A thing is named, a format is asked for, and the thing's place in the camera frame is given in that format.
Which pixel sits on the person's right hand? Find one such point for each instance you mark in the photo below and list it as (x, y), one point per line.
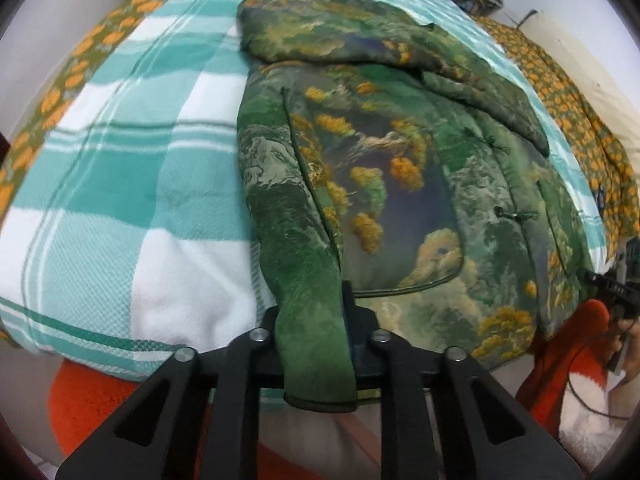
(632, 350)

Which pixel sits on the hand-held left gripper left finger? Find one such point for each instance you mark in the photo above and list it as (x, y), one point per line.
(265, 330)

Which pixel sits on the cream pillow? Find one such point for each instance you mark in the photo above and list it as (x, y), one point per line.
(600, 75)

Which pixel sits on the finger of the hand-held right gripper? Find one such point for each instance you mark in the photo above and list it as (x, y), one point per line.
(602, 284)

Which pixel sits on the green landscape print jacket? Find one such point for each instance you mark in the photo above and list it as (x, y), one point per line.
(400, 160)

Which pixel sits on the blue phone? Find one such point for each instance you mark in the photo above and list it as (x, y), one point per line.
(601, 197)

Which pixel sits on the orange floral bed sheet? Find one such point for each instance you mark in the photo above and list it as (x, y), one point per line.
(565, 90)

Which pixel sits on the orange and white fleece clothing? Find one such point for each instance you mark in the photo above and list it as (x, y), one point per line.
(565, 360)

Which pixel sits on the teal white checked blanket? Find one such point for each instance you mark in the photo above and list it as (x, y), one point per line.
(125, 185)

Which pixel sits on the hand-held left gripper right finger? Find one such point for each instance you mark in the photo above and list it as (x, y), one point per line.
(360, 330)

